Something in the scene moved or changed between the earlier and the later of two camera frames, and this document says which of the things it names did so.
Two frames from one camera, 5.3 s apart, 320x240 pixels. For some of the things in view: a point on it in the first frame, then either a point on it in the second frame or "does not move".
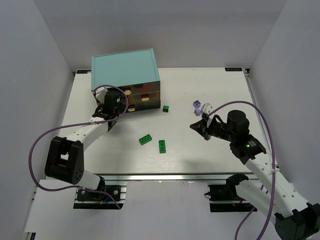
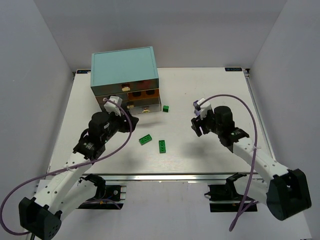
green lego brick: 162,146 does not move
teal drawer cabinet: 135,73 does not move
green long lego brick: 145,139 does not move
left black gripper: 121,104 to 124,120
